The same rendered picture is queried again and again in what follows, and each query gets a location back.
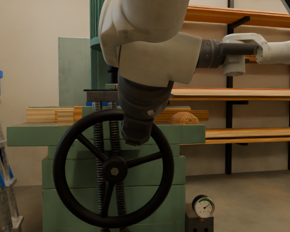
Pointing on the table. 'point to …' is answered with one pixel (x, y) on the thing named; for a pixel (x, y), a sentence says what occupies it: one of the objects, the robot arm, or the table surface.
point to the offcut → (65, 118)
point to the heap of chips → (183, 118)
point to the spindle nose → (113, 74)
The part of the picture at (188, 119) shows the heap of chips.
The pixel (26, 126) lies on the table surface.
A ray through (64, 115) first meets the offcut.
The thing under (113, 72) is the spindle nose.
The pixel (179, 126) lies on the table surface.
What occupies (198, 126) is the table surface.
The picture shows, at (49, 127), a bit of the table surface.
